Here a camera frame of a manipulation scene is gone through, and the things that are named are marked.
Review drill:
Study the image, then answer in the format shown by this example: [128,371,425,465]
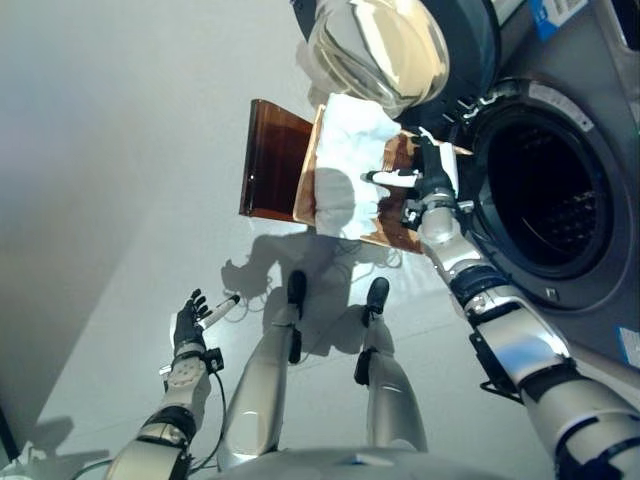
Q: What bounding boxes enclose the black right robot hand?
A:
[359,127,461,201]

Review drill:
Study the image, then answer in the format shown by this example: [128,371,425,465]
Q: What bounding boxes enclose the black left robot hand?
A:
[172,288,241,354]

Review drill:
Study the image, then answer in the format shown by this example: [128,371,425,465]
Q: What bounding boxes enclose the white garment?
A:
[314,93,401,236]

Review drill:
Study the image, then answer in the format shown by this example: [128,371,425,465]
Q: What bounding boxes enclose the round glass washing machine door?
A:
[292,0,501,120]

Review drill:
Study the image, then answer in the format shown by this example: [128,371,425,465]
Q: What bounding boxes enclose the dark grey washing machine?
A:
[399,0,640,366]

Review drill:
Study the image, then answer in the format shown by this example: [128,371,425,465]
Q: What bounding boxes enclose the silver left robot leg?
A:
[217,269,309,459]

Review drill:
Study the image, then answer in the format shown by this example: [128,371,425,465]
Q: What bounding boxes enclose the silver robot leg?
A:
[217,269,309,459]
[353,276,429,454]

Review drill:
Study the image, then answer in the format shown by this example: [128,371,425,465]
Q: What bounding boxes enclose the rectangular wicker laundry basket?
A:
[292,102,474,256]

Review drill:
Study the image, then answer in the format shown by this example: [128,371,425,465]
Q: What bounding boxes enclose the brown transparent acrylic stand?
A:
[238,98,315,221]

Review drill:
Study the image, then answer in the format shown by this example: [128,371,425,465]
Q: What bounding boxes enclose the tall blue label sticker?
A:
[532,0,589,41]

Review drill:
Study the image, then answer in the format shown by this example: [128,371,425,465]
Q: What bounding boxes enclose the silver robot torso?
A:
[209,446,506,480]

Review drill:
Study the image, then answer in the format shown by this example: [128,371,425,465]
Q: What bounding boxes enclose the silver right robot leg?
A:
[353,276,429,454]

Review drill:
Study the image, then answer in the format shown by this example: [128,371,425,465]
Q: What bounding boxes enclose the wide blue label sticker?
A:
[614,324,640,359]

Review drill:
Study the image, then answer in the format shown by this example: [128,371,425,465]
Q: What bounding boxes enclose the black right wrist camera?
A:
[399,199,424,231]

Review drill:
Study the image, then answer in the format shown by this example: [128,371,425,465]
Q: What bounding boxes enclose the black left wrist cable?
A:
[189,369,227,474]

